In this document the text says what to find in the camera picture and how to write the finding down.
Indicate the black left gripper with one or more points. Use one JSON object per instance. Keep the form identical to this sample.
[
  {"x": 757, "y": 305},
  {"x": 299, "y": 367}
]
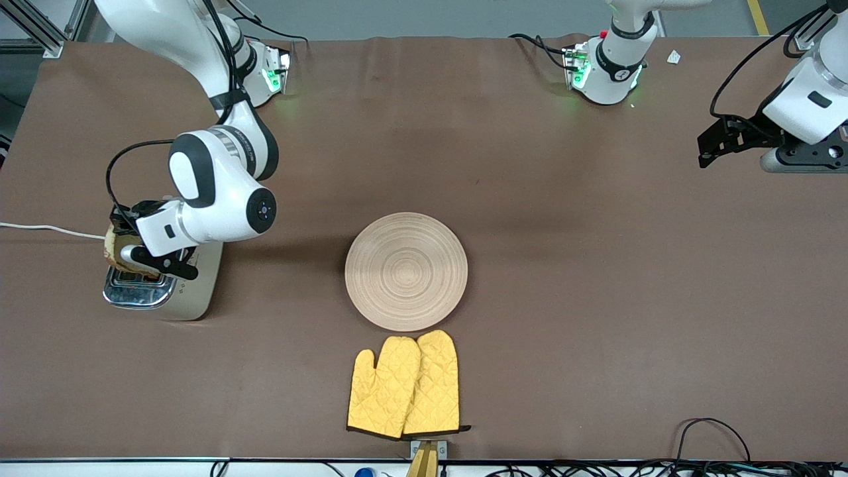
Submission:
[{"x": 753, "y": 128}]

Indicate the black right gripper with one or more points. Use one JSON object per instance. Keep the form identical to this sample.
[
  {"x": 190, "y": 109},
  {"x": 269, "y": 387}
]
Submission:
[{"x": 126, "y": 216}]

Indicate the brown bread slice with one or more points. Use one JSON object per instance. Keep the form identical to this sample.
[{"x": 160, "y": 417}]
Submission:
[{"x": 114, "y": 255}]

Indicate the round wooden plate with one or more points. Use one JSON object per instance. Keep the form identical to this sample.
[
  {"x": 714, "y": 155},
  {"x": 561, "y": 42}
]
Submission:
[{"x": 405, "y": 271}]

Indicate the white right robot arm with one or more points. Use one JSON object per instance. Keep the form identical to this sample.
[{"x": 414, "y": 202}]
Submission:
[{"x": 218, "y": 192}]

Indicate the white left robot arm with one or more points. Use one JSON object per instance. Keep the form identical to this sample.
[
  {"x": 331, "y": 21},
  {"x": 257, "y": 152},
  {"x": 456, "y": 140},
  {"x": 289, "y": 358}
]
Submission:
[{"x": 613, "y": 79}]

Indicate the beige chrome two-slot toaster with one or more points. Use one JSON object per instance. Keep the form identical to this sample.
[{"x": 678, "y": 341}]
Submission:
[{"x": 199, "y": 291}]

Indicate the small white paper scrap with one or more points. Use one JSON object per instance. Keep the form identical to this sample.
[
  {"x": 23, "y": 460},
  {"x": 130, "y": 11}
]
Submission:
[{"x": 674, "y": 57}]

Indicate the yellow floor tape strip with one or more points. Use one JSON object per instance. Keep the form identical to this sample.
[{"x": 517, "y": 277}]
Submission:
[{"x": 758, "y": 16}]

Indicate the brown table cover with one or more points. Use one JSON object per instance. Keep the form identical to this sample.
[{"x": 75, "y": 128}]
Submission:
[{"x": 530, "y": 199}]

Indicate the yellow quilted oven mitt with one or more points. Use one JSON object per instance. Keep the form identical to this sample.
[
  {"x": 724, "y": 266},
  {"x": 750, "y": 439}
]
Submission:
[
  {"x": 437, "y": 384},
  {"x": 384, "y": 391}
]

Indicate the aluminium frame profile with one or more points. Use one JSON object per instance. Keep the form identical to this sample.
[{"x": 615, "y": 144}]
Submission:
[{"x": 40, "y": 40}]

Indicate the grey metal bracket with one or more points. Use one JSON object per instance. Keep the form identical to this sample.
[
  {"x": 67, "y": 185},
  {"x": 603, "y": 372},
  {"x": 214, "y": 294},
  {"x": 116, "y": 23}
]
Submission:
[{"x": 442, "y": 449}]

